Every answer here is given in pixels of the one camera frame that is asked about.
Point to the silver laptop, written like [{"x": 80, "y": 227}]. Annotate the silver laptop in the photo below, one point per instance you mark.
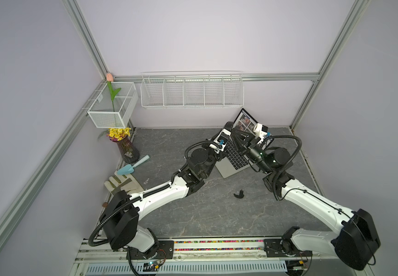
[{"x": 235, "y": 162}]

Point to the yellow flowers in dark vase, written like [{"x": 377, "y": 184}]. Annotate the yellow flowers in dark vase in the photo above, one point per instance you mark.
[{"x": 122, "y": 138}]

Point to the pink tulip artificial flower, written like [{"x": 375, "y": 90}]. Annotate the pink tulip artificial flower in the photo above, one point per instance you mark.
[{"x": 113, "y": 92}]

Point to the aluminium frame struts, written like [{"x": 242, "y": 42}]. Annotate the aluminium frame struts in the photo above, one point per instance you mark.
[{"x": 19, "y": 207}]

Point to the black mouse battery cover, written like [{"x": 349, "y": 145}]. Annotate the black mouse battery cover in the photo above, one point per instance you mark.
[{"x": 239, "y": 195}]

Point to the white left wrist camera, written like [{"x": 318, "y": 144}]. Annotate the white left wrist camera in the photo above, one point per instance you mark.
[{"x": 219, "y": 143}]

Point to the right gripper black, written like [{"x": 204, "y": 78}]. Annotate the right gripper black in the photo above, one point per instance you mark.
[{"x": 245, "y": 141}]

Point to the black wireless mouse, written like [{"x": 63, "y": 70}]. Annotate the black wireless mouse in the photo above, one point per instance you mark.
[{"x": 228, "y": 126}]

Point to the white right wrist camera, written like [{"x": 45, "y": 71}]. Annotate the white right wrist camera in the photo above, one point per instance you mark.
[{"x": 261, "y": 131}]

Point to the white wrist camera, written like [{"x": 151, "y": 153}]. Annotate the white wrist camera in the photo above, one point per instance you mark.
[
  {"x": 219, "y": 143},
  {"x": 261, "y": 131}
]

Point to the long white wire basket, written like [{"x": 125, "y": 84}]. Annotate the long white wire basket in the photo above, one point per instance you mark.
[{"x": 192, "y": 89}]

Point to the beige gardening gloves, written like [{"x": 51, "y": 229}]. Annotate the beige gardening gloves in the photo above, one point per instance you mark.
[{"x": 127, "y": 183}]

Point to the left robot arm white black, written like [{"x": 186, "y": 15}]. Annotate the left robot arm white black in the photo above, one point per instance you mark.
[{"x": 119, "y": 224}]

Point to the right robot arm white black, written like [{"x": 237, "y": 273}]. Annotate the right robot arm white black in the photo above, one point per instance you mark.
[{"x": 352, "y": 235}]

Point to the small white wire basket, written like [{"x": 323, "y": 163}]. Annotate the small white wire basket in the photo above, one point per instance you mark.
[{"x": 101, "y": 112}]

